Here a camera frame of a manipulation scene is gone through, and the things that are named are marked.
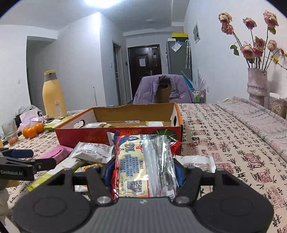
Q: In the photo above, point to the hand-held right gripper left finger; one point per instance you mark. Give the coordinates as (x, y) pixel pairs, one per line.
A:
(107, 170)

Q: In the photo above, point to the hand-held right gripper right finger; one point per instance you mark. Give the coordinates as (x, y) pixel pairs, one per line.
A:
(179, 173)

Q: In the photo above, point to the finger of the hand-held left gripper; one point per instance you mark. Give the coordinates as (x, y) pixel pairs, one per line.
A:
(22, 153)
(44, 164)

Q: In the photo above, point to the yellow red snack packet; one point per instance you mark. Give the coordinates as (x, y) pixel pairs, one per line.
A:
(134, 165)

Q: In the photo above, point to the orange cardboard box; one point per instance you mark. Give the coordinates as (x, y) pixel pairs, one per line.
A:
(89, 139)

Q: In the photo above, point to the small yellow snack packet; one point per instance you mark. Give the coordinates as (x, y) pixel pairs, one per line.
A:
(94, 166)

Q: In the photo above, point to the pink snack packet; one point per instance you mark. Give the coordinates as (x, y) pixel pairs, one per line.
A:
(56, 153)

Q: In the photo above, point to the green white snack packet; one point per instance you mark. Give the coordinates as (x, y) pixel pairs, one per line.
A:
(65, 167)

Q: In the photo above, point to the orange mandarin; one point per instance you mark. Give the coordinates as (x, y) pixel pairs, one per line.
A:
(40, 127)
(31, 132)
(24, 131)

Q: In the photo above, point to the clear glass cup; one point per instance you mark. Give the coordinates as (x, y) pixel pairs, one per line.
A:
(10, 134)

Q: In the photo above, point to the pale purple plastic bag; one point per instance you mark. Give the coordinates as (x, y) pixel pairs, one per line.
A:
(29, 117)

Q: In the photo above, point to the light green snack packet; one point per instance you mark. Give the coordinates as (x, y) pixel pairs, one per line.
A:
(49, 127)
(60, 122)

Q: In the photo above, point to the dark grey cloth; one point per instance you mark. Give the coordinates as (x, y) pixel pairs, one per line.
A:
(24, 109)

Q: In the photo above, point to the silver snack packet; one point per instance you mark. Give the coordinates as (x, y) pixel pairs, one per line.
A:
(94, 125)

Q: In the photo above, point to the yellow bottle grey collar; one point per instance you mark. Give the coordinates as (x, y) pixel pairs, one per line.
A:
(53, 96)

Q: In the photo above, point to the brown chair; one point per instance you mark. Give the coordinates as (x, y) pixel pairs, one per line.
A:
(164, 89)

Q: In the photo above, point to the purple padded jacket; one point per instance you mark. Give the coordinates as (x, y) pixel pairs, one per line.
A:
(145, 91)

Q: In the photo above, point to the folded grey pink cover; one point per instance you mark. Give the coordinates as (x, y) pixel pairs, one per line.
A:
(251, 118)

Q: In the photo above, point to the pale feather decoration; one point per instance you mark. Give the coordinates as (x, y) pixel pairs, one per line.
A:
(199, 80)

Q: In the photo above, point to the grey interior door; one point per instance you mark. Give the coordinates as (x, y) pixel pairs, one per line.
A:
(117, 74)

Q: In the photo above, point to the dark entrance door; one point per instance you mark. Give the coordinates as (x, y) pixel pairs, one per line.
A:
(143, 78)

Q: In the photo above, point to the grey refrigerator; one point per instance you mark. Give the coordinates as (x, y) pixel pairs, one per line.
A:
(177, 62)

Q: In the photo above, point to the pink ribbed vase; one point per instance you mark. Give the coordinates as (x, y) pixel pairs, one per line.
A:
(257, 87)

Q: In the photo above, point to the clear grain jar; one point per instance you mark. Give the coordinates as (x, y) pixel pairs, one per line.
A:
(278, 107)

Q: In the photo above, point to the hanging folded umbrella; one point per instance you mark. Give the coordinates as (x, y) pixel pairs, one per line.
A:
(188, 53)

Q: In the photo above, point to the clear bag with paper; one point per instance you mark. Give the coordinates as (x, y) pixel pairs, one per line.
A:
(176, 46)

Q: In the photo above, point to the yellow black box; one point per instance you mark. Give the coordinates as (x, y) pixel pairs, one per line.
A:
(179, 35)

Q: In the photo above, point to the dried pink roses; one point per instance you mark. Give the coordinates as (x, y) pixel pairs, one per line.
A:
(247, 50)

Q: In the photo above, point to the yellow flower branches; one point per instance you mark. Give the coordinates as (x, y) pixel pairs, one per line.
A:
(275, 59)

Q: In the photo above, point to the ceiling light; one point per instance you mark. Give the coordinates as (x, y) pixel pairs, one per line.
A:
(98, 3)

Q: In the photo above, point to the wall electrical panel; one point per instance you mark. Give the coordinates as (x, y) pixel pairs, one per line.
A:
(196, 32)

